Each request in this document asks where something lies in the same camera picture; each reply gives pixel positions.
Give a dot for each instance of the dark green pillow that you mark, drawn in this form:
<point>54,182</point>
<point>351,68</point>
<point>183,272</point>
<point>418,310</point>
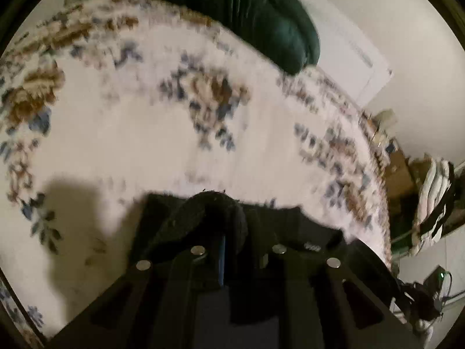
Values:
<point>254,11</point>

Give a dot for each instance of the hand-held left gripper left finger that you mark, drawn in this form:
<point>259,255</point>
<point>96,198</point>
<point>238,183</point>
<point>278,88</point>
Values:
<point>222,261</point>

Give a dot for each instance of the white flat board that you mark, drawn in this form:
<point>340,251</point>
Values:
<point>348,54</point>

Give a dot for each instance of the brown cardboard box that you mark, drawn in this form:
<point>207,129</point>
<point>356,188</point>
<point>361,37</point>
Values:
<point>399,171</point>

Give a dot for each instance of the black device with green light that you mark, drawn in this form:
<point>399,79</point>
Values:
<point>432,291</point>

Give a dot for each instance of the cluttered small items pile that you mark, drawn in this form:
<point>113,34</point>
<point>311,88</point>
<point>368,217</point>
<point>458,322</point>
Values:
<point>381,131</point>

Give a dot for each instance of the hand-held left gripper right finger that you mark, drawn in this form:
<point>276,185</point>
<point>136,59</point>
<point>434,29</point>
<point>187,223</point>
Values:
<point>290,280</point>

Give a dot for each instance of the white floral blanket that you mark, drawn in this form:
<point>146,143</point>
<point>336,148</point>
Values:
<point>127,134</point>

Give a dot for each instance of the white striped cloth pile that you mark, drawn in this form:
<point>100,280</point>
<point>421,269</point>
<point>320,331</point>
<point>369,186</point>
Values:
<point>434,203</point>

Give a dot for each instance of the black small garment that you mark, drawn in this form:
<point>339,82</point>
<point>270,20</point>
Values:
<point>218,211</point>

